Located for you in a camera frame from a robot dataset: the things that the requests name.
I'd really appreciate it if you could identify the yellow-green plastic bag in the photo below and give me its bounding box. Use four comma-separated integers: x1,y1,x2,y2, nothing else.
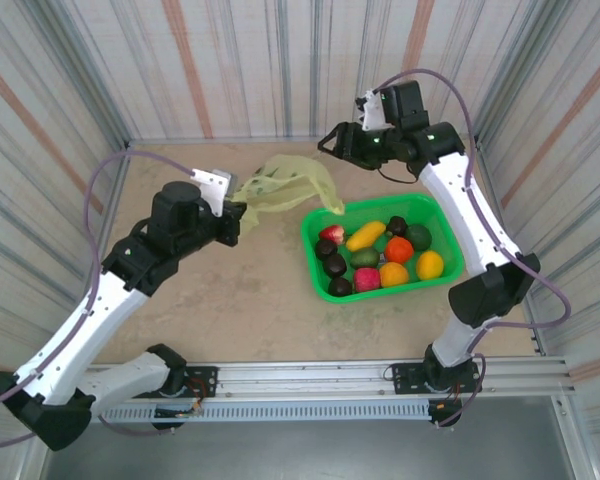
231,154,346,235

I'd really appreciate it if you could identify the yellow banana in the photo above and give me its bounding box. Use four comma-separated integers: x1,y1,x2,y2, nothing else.
345,220,387,253

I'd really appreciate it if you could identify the green fake lime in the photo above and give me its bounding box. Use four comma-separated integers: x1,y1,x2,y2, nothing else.
404,223,434,252

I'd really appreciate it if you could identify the red-orange fake persimmon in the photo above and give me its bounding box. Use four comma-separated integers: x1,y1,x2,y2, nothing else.
384,235,415,265

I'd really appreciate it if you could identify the green fake avocado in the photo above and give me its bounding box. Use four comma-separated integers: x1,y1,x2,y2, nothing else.
349,247,381,270

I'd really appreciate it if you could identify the yellow fake lemon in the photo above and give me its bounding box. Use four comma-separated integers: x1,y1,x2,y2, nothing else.
415,250,445,281

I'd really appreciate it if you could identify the orange fake orange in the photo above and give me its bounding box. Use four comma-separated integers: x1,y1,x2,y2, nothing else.
378,261,411,289

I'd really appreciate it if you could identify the pink-red fake apple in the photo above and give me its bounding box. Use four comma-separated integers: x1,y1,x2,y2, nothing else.
353,267,383,294

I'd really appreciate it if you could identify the green plastic mesh basket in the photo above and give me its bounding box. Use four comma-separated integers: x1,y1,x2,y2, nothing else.
299,192,467,305

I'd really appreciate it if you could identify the dark avocado lower left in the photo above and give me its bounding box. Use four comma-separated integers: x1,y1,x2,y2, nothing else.
327,276,354,298

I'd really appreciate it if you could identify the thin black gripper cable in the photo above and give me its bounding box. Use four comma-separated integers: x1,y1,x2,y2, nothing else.
377,166,418,186

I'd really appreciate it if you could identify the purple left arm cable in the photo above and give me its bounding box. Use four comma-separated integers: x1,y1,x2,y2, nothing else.
0,151,196,449

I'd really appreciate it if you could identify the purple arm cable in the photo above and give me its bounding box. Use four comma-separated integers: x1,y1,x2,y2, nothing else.
377,68,573,429
0,151,196,449

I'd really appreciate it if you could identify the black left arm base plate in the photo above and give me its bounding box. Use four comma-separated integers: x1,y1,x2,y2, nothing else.
128,366,219,400

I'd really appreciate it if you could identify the aluminium mounting rail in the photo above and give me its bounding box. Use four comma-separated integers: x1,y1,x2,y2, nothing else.
82,355,577,401

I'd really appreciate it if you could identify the slotted grey cable duct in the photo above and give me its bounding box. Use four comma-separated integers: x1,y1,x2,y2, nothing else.
101,401,434,424

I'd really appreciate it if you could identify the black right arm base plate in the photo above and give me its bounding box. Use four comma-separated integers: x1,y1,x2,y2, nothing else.
387,360,483,397

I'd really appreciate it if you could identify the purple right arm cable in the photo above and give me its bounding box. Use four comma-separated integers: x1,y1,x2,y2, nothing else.
377,68,573,429

